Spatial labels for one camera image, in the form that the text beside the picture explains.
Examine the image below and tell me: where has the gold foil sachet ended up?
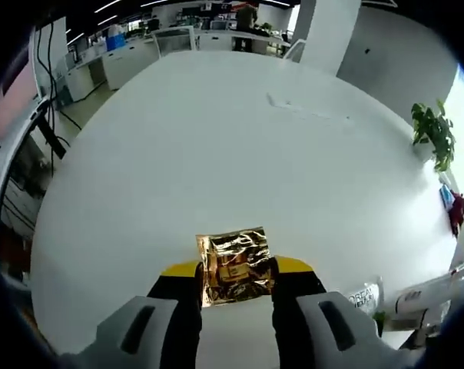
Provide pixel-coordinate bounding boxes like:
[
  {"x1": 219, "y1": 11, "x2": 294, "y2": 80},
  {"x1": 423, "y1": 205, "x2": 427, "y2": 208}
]
[{"x1": 195, "y1": 226, "x2": 280, "y2": 308}]

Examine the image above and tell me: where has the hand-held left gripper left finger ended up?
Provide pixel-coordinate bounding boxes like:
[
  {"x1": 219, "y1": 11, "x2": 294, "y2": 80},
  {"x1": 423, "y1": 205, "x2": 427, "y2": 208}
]
[{"x1": 58, "y1": 261, "x2": 204, "y2": 369}]

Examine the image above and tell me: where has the small white bottle grey print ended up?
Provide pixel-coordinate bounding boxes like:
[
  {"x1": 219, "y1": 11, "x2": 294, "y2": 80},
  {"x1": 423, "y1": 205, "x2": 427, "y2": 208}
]
[{"x1": 392, "y1": 264, "x2": 464, "y2": 321}]

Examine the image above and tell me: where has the blue and white packet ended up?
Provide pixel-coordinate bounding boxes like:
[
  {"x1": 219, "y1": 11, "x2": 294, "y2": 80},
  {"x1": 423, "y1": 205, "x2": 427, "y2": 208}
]
[{"x1": 439, "y1": 183, "x2": 456, "y2": 209}]

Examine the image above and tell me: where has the blue storage bin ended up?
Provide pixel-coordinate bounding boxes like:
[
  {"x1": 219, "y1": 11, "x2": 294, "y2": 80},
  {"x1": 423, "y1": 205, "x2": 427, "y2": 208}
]
[{"x1": 105, "y1": 36, "x2": 128, "y2": 53}]

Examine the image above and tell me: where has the pink screen monitor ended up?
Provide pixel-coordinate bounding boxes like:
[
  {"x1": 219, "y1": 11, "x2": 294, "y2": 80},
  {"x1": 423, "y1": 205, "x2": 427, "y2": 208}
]
[{"x1": 0, "y1": 48, "x2": 41, "y2": 135}]

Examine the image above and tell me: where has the potted green plant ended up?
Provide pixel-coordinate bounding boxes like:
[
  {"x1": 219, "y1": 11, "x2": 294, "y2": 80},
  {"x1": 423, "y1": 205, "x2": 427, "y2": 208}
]
[{"x1": 410, "y1": 98, "x2": 456, "y2": 173}]

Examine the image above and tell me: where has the red cloth item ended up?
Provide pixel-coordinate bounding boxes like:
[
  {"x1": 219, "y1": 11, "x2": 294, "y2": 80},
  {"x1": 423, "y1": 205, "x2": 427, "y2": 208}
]
[{"x1": 448, "y1": 191, "x2": 464, "y2": 236}]

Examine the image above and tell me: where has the long white office desk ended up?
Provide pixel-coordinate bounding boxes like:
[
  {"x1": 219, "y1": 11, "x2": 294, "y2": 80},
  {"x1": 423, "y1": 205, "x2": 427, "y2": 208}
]
[{"x1": 154, "y1": 25, "x2": 293, "y2": 53}]

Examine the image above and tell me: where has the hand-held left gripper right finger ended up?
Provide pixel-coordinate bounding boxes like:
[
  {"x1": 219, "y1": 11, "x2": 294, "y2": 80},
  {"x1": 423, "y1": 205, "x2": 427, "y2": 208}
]
[{"x1": 270, "y1": 255, "x2": 409, "y2": 369}]

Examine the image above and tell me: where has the black hanging cable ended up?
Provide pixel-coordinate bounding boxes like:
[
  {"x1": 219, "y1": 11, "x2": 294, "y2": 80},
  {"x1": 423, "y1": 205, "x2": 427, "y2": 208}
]
[{"x1": 35, "y1": 21, "x2": 83, "y2": 130}]

